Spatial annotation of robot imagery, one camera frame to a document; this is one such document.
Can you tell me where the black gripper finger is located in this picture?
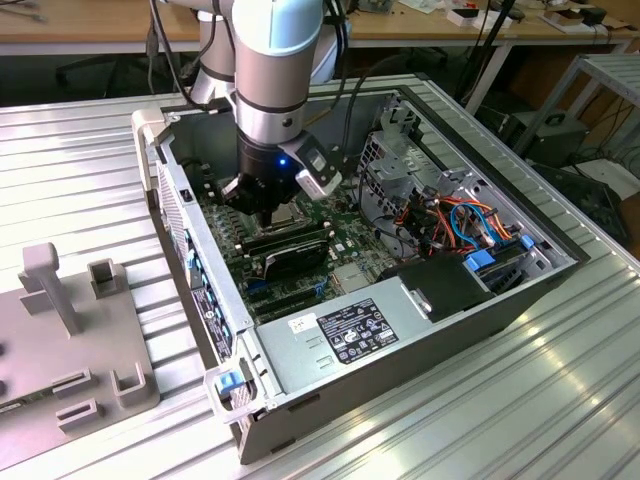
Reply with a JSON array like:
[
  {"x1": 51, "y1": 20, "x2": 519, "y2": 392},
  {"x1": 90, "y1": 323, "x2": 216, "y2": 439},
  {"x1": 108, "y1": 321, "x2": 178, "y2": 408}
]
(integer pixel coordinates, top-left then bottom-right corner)
[
  {"x1": 267, "y1": 180, "x2": 302, "y2": 229},
  {"x1": 218, "y1": 173, "x2": 274, "y2": 229}
]

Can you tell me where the metal socket cover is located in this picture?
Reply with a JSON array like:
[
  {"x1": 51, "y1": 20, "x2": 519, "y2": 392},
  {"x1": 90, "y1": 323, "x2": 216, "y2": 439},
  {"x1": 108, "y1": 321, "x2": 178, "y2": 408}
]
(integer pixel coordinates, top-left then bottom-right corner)
[{"x1": 249, "y1": 199, "x2": 306, "y2": 236}]

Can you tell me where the black RAM stick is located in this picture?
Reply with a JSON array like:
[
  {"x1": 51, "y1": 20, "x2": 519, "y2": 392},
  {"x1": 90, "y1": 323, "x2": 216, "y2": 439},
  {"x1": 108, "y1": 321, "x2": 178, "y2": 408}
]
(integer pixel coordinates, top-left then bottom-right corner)
[
  {"x1": 233, "y1": 219, "x2": 332, "y2": 250},
  {"x1": 242, "y1": 228, "x2": 335, "y2": 256}
]

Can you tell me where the black graphics card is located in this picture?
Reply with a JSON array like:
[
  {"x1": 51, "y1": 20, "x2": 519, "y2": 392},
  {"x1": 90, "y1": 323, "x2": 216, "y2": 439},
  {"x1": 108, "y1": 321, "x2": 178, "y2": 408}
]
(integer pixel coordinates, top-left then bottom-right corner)
[{"x1": 258, "y1": 237, "x2": 332, "y2": 282}]

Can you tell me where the green motherboard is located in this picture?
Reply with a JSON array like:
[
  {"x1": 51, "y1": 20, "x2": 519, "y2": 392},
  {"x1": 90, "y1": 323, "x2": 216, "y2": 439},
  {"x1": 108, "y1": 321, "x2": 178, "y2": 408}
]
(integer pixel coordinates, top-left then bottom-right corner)
[{"x1": 192, "y1": 167, "x2": 404, "y2": 326}]

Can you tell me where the black expansion slot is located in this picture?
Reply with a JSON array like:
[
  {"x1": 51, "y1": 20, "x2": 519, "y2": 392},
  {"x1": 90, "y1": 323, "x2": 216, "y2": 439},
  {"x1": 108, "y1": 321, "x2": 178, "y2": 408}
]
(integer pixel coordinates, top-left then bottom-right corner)
[
  {"x1": 246, "y1": 285, "x2": 321, "y2": 310},
  {"x1": 254, "y1": 297, "x2": 324, "y2": 324}
]

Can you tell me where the silver chipset heatsink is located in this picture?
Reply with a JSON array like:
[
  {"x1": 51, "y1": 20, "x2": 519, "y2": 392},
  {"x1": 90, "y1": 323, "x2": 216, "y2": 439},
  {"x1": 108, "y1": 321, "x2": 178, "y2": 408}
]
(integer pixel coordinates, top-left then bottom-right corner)
[{"x1": 331, "y1": 263, "x2": 370, "y2": 295}]

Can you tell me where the silver metal drive cage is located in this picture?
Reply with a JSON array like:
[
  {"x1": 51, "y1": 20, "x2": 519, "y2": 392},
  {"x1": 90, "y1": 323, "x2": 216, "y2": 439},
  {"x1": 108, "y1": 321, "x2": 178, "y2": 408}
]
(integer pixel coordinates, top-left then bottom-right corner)
[{"x1": 357, "y1": 91, "x2": 504, "y2": 224}]

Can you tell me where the silver power supply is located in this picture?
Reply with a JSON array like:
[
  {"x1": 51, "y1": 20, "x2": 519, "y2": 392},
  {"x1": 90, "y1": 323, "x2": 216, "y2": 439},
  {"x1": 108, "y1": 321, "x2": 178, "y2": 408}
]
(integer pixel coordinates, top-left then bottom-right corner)
[{"x1": 254, "y1": 276, "x2": 437, "y2": 397}]

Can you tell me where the blue case latch tab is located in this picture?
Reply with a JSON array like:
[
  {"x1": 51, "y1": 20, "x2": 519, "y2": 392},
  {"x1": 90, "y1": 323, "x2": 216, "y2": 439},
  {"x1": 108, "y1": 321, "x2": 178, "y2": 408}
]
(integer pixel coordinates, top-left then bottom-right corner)
[{"x1": 213, "y1": 371, "x2": 242, "y2": 397}]

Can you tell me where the grey plastic parts rack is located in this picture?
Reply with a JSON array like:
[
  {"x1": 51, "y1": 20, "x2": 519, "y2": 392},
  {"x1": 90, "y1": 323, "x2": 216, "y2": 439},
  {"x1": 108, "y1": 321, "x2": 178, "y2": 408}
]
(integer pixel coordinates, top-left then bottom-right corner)
[{"x1": 0, "y1": 241, "x2": 162, "y2": 459}]

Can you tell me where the grey open PC case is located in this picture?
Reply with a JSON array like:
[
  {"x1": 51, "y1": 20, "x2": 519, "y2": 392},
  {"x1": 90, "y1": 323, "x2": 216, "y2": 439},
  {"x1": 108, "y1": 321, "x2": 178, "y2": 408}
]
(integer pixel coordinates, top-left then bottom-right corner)
[{"x1": 130, "y1": 84, "x2": 592, "y2": 466}]

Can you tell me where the white box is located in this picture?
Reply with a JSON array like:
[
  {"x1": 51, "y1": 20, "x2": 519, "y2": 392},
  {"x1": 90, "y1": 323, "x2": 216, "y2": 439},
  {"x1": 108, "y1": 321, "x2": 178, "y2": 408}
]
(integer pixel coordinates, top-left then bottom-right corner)
[{"x1": 446, "y1": 7, "x2": 514, "y2": 30}]

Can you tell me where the wooden desk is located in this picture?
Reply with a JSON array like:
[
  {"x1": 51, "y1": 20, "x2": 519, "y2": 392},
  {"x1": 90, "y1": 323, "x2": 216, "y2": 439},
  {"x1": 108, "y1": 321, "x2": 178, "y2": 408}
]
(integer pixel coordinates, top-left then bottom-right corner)
[{"x1": 0, "y1": 0, "x2": 640, "y2": 56}]

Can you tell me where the green RAM stick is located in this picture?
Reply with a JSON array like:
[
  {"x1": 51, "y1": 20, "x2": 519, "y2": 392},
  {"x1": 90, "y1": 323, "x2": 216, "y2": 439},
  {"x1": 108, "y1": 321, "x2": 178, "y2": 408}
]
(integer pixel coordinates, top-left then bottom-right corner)
[{"x1": 0, "y1": 390, "x2": 54, "y2": 415}]

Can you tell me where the dark flat panel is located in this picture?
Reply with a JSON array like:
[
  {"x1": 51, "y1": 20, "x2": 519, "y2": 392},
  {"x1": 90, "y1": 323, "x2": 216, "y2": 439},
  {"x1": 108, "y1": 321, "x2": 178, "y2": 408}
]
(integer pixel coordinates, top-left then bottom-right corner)
[{"x1": 529, "y1": 162, "x2": 632, "y2": 249}]

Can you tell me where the brown cardboard box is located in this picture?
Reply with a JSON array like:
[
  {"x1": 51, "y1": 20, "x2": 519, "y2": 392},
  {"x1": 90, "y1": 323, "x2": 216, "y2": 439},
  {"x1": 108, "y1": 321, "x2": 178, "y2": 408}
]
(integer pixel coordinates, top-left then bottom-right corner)
[{"x1": 538, "y1": 8, "x2": 586, "y2": 34}]

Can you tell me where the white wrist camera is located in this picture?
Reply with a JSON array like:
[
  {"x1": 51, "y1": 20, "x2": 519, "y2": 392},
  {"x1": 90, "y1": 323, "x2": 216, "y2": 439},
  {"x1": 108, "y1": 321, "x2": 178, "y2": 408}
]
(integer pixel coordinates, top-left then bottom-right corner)
[{"x1": 278, "y1": 132, "x2": 345, "y2": 202}]

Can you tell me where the thin black wire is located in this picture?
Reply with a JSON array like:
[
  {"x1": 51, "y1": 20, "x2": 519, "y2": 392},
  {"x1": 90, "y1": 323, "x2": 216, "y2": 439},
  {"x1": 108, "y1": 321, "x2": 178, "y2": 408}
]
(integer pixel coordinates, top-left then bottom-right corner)
[{"x1": 355, "y1": 169, "x2": 424, "y2": 261}]

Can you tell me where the orange wire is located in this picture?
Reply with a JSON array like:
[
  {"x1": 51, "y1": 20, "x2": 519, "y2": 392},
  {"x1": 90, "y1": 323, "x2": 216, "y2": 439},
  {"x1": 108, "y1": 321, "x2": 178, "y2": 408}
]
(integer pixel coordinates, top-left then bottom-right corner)
[{"x1": 433, "y1": 196, "x2": 517, "y2": 239}]

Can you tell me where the blue wire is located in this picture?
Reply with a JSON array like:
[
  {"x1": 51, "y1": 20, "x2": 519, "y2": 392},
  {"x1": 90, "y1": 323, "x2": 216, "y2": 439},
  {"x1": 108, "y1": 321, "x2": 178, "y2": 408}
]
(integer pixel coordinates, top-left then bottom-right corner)
[{"x1": 448, "y1": 198, "x2": 516, "y2": 249}]

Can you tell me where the black box with handle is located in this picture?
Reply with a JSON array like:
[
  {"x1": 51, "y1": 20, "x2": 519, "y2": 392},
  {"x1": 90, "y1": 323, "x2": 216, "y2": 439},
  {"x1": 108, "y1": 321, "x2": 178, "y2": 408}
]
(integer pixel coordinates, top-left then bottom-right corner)
[{"x1": 508, "y1": 110, "x2": 590, "y2": 169}]

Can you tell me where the grey metal shelf frame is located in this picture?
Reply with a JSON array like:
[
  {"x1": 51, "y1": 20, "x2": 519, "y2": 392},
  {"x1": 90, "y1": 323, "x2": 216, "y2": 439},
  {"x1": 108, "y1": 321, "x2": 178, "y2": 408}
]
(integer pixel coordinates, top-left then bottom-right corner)
[{"x1": 512, "y1": 52, "x2": 640, "y2": 159}]

